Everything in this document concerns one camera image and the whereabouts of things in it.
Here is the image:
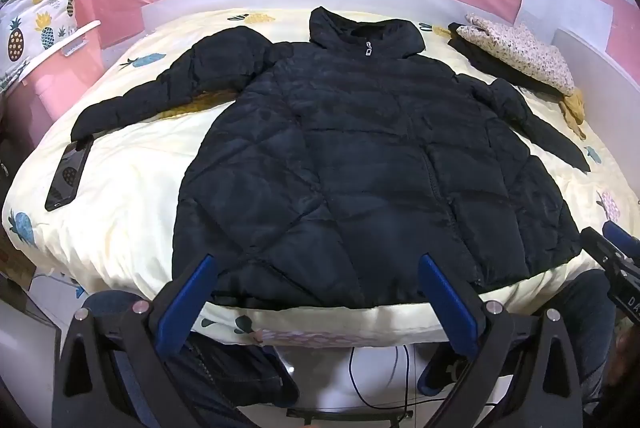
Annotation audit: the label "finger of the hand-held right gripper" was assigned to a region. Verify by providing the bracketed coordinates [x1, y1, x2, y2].
[579, 227, 628, 274]
[601, 221, 640, 259]

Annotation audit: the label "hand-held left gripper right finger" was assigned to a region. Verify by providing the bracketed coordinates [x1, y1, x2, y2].
[418, 253, 586, 428]

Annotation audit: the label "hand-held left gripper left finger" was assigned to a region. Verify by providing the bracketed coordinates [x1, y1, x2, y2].
[52, 253, 219, 428]

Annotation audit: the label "black puffer jacket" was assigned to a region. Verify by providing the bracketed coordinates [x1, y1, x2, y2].
[70, 6, 592, 311]

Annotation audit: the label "person's blue jeans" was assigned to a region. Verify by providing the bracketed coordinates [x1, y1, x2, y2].
[82, 268, 620, 428]

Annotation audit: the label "yellow cloth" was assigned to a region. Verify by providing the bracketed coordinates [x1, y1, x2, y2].
[559, 88, 587, 140]

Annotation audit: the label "pineapple print bed sheet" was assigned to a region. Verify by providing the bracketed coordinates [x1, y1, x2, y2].
[2, 6, 637, 350]

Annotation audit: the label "white bed side board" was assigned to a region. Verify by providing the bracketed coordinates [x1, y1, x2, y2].
[550, 28, 640, 154]

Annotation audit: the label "black smartphone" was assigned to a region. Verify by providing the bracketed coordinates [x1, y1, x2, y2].
[44, 137, 95, 213]

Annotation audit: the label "floral print cloth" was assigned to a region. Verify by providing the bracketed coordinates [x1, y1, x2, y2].
[456, 12, 576, 96]

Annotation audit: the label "black folded cloth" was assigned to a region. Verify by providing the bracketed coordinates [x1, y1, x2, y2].
[446, 22, 566, 98]

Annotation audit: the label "white bed back board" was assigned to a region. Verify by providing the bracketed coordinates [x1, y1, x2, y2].
[140, 0, 522, 28]

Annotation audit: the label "pineapple print quilt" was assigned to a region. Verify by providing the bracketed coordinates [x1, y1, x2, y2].
[0, 0, 81, 96]

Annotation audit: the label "black cable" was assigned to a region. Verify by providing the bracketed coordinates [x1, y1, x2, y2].
[347, 342, 417, 410]

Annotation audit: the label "white rail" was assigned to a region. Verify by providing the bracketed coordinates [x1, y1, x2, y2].
[22, 21, 101, 82]

